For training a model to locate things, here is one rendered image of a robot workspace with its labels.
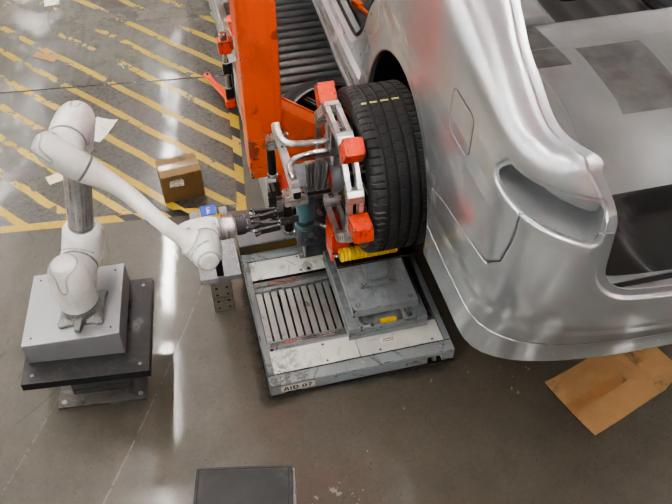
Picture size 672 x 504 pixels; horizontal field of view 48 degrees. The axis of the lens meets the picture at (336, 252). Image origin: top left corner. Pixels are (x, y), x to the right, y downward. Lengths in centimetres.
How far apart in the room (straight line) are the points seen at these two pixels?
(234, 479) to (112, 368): 73
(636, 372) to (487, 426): 74
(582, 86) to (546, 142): 134
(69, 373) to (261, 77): 141
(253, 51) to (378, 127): 66
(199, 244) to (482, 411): 144
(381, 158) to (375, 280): 87
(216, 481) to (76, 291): 90
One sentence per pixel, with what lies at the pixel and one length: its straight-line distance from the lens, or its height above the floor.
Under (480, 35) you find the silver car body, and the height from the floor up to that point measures 170.
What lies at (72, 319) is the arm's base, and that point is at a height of 46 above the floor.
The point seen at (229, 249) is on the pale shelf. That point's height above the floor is 45.
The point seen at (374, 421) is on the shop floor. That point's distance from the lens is 329.
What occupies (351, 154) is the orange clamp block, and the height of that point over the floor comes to 113.
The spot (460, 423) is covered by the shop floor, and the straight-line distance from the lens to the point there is 332.
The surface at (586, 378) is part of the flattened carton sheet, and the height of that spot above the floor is 1.
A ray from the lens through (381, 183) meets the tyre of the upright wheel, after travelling 272.
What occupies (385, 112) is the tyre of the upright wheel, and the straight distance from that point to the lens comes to 280.
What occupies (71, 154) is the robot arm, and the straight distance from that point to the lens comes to 269.
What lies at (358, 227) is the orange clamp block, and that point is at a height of 88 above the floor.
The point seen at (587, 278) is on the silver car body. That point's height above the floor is 127.
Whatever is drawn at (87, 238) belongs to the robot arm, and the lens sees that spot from 314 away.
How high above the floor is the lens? 281
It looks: 46 degrees down
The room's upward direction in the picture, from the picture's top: straight up
